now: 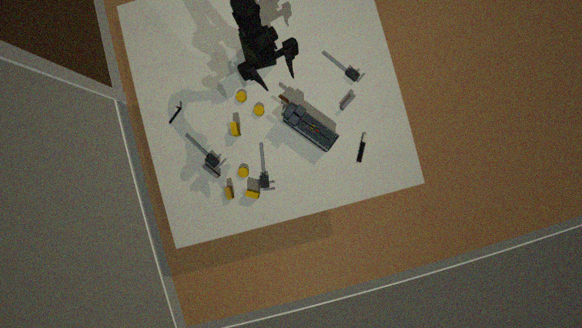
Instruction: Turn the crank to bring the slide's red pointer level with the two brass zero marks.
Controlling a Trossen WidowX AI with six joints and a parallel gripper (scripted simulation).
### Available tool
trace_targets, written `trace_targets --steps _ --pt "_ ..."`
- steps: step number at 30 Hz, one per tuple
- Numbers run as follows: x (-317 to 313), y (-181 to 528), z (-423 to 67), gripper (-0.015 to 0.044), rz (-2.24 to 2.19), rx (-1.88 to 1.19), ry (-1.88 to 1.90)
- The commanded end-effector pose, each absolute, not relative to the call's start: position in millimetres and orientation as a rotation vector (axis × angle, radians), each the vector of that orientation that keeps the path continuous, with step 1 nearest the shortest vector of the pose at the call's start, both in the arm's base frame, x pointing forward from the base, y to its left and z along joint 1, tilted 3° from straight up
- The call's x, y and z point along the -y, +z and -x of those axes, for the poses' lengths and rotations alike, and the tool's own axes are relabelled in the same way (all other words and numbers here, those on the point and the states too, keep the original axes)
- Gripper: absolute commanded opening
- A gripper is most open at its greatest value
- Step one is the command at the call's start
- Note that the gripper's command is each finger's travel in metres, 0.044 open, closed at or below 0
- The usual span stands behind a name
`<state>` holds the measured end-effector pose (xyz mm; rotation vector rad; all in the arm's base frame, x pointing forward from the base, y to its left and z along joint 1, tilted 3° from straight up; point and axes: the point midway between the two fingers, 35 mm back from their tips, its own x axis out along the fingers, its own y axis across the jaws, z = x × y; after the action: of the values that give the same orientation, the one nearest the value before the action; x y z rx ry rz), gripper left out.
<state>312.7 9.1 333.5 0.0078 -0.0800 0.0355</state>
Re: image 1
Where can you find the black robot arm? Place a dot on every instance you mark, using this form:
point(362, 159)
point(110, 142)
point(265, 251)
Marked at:
point(246, 15)

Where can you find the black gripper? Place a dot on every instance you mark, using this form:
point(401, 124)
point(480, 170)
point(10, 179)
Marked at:
point(248, 71)

